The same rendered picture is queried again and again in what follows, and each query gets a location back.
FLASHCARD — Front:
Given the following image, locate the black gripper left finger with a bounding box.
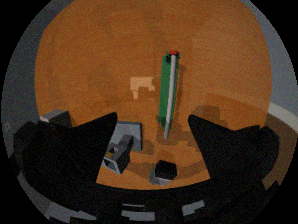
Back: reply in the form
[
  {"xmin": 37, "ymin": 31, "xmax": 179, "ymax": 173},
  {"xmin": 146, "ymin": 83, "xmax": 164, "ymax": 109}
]
[{"xmin": 37, "ymin": 112, "xmax": 117, "ymax": 183}]

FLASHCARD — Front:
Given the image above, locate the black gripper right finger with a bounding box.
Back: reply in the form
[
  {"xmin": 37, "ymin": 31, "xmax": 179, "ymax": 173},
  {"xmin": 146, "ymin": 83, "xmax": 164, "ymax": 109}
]
[{"xmin": 188, "ymin": 113, "xmax": 259, "ymax": 179}]

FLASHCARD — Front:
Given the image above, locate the grey tapered pin with red head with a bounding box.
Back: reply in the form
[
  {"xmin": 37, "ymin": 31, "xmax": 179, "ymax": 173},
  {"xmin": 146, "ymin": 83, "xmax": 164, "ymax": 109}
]
[{"xmin": 164, "ymin": 51, "xmax": 178, "ymax": 140}]

